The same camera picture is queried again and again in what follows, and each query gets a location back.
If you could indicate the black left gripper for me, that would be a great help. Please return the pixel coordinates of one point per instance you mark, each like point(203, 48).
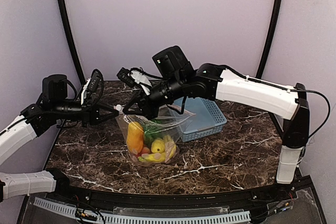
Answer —
point(87, 111)

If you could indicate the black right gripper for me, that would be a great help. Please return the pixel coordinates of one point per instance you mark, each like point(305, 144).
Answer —
point(146, 102)

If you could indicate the green bell pepper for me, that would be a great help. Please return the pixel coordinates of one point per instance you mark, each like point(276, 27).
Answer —
point(152, 131)

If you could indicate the orange mango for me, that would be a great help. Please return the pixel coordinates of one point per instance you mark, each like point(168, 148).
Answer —
point(135, 137)

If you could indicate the clear zip top bag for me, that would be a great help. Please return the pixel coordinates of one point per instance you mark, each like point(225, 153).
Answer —
point(172, 124)

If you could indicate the red lychee bunch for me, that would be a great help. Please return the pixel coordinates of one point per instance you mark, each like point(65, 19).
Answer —
point(145, 150)

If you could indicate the yellow banana bunch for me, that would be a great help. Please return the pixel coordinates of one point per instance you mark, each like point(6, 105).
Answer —
point(165, 157)

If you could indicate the light blue plastic basket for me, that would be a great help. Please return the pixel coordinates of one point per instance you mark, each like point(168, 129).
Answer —
point(207, 119)

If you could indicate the yellow corn cob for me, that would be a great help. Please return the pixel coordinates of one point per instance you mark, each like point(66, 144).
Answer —
point(158, 146)

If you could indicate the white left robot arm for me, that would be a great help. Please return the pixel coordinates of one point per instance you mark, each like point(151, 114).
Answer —
point(52, 105)

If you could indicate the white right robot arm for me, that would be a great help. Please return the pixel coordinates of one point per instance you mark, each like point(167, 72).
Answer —
point(178, 79)

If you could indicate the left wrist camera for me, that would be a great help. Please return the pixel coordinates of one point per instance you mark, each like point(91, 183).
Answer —
point(91, 86)

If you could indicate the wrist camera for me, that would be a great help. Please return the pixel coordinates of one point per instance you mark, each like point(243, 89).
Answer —
point(134, 78)
point(91, 86)

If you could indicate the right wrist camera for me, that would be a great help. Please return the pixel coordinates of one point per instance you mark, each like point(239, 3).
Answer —
point(134, 78)

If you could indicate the black front table rail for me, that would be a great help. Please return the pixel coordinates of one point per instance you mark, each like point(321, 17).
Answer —
point(248, 198)

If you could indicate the grey slotted cable duct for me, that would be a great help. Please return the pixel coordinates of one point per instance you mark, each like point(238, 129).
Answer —
point(135, 215)

